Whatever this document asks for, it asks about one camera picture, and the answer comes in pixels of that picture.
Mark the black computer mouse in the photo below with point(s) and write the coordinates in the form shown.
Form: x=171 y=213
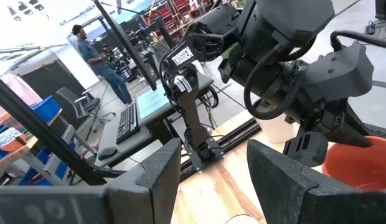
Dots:
x=107 y=153

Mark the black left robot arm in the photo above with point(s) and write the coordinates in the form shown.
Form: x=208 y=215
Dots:
x=193 y=118

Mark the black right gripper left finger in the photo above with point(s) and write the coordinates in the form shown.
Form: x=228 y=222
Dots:
x=149 y=193

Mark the metal shelving unit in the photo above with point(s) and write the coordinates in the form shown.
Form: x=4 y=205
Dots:
x=34 y=161

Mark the black aluminium table frame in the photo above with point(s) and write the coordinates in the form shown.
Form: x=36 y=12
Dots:
x=236 y=133

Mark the black frame post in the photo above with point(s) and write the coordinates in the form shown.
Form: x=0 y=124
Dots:
x=40 y=130

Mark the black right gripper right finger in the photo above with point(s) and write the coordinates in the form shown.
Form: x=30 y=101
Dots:
x=283 y=193

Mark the grey office chair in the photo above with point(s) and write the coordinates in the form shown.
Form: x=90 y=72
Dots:
x=78 y=102

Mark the light blue flat panel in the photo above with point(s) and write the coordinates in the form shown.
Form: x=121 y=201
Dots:
x=152 y=102

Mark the green plant in white pot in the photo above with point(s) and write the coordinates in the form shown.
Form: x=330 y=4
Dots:
x=277 y=130

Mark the black keyboard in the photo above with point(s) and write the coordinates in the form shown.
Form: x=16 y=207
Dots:
x=128 y=123

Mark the red metal shelving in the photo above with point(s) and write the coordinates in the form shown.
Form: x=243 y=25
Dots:
x=180 y=12

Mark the person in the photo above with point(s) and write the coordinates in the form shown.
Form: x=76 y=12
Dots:
x=87 y=53

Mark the blue storage bin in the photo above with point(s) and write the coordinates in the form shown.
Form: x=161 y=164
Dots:
x=46 y=109

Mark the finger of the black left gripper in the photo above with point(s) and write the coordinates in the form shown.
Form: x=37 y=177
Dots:
x=348 y=127

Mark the grey desk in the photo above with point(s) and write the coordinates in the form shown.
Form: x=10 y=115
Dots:
x=107 y=137

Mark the orange-red glossy mug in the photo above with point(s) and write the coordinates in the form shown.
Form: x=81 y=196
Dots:
x=358 y=165

